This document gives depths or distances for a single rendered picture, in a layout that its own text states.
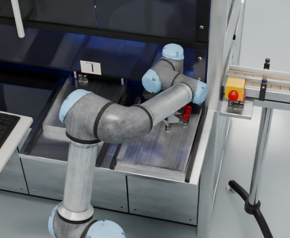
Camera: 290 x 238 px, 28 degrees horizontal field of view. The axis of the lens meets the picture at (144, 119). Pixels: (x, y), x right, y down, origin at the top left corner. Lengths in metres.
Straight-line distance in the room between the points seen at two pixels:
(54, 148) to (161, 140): 0.42
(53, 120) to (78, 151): 0.69
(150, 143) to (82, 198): 0.53
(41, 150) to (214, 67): 0.74
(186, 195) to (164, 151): 0.63
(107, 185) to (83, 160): 1.18
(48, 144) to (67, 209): 0.51
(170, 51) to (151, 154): 0.43
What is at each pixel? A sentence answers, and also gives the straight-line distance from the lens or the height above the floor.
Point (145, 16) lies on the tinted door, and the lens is 2.23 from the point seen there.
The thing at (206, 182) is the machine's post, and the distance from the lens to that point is 2.76.
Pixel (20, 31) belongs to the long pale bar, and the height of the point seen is 1.21.
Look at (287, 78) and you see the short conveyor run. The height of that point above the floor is 0.93.
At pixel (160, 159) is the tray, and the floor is 0.88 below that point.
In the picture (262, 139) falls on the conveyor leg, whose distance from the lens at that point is 2.71.
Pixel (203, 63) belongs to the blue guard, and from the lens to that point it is 2.29.
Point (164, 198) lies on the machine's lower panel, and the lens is 2.91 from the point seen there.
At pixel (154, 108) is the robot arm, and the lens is 1.75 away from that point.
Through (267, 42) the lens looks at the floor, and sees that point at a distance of 4.35.
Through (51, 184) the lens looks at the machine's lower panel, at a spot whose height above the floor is 0.21.
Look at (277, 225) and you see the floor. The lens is 3.20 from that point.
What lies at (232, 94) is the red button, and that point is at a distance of 2.32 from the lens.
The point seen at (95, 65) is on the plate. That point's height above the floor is 1.04.
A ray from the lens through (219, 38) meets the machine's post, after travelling 2.21.
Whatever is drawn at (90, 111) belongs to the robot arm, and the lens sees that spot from 1.67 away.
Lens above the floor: 2.53
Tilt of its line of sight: 43 degrees down
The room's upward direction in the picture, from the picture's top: 2 degrees counter-clockwise
